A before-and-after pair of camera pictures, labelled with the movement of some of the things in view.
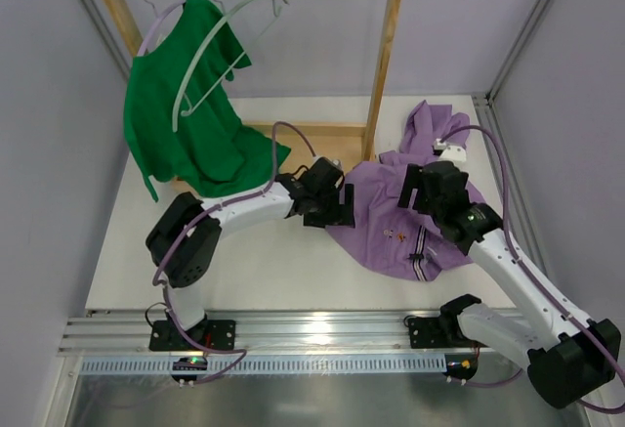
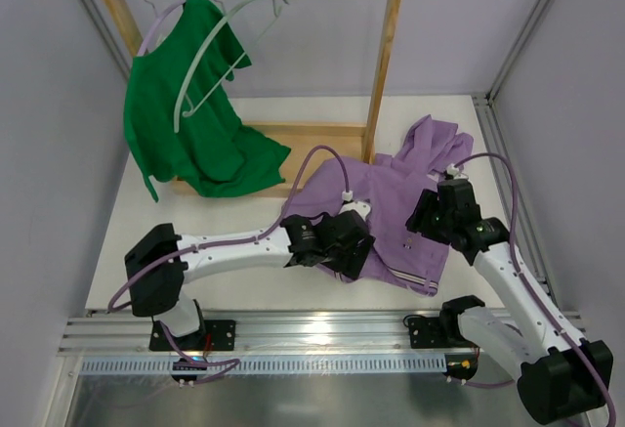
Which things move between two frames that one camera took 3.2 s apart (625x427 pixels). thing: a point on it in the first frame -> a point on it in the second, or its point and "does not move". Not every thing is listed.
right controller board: (461, 366) does not move
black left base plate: (167, 335) does not move
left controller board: (188, 363) does not move
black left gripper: (332, 210) -> (355, 249)
